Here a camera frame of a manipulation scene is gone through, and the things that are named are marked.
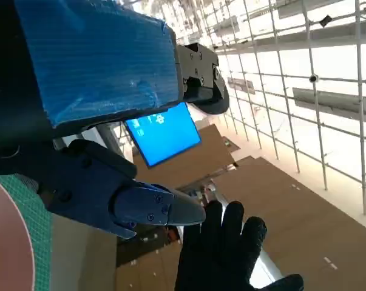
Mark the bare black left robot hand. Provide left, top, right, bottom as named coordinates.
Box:
left=0, top=0, right=231, bottom=241

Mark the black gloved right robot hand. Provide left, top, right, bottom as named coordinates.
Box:
left=174, top=199, right=305, bottom=291

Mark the pink bowl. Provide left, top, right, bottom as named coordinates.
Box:
left=0, top=174, right=36, bottom=291

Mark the blue screen monitor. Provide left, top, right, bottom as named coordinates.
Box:
left=124, top=102, right=203, bottom=169

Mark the grey ceiling light panel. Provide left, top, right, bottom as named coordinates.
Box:
left=226, top=77, right=256, bottom=95
left=293, top=87, right=366, bottom=124

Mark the green cutting mat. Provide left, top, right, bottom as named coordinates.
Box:
left=0, top=175, right=53, bottom=291

